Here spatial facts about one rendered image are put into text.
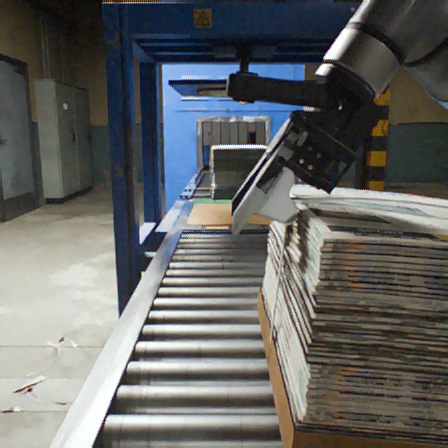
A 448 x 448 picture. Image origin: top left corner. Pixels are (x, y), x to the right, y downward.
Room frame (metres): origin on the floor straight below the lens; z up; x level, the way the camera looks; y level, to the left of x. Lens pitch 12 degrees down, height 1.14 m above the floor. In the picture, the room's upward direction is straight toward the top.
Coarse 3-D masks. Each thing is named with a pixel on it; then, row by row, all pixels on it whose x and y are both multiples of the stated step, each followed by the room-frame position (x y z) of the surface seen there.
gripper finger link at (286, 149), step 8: (288, 136) 0.47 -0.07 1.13; (296, 136) 0.48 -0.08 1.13; (280, 144) 0.49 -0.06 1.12; (288, 144) 0.47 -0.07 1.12; (280, 152) 0.46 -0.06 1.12; (288, 152) 0.47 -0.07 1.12; (272, 160) 0.46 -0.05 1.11; (280, 160) 0.47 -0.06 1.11; (272, 168) 0.46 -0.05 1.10; (280, 168) 0.47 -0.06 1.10; (264, 176) 0.46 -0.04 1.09; (272, 176) 0.46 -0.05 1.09; (256, 184) 0.46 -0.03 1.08; (264, 184) 0.46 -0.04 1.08; (264, 192) 0.46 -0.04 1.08
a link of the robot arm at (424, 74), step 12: (444, 48) 0.51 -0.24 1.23; (420, 60) 0.52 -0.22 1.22; (432, 60) 0.51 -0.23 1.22; (444, 60) 0.51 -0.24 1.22; (420, 72) 0.53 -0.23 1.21; (432, 72) 0.53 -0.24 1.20; (444, 72) 0.52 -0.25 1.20; (420, 84) 0.56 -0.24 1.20; (432, 84) 0.54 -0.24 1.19; (444, 84) 0.53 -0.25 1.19; (432, 96) 0.57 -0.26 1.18; (444, 96) 0.55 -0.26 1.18
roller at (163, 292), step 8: (160, 288) 0.92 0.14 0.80; (168, 288) 0.92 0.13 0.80; (176, 288) 0.92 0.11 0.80; (184, 288) 0.92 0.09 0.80; (192, 288) 0.92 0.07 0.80; (200, 288) 0.92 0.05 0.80; (208, 288) 0.92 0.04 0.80; (216, 288) 0.92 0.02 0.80; (224, 288) 0.92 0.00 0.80; (232, 288) 0.92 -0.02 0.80; (240, 288) 0.92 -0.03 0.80; (248, 288) 0.92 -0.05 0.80; (256, 288) 0.92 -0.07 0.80; (160, 296) 0.90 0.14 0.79; (168, 296) 0.90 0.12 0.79; (176, 296) 0.90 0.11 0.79; (184, 296) 0.90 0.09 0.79; (192, 296) 0.90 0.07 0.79; (200, 296) 0.90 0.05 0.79; (208, 296) 0.90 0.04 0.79; (216, 296) 0.90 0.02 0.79; (224, 296) 0.90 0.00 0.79; (232, 296) 0.90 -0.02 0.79; (240, 296) 0.90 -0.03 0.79; (248, 296) 0.90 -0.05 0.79; (256, 296) 0.90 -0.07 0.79
